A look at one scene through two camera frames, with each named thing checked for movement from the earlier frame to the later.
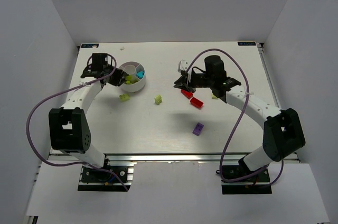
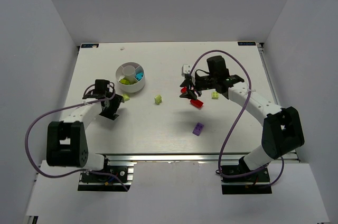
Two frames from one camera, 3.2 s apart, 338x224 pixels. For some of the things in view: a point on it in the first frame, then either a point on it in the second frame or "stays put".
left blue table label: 88,45 stays put
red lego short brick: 196,102 stays put
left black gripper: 118,77 to 112,107
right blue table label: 245,43 stays put
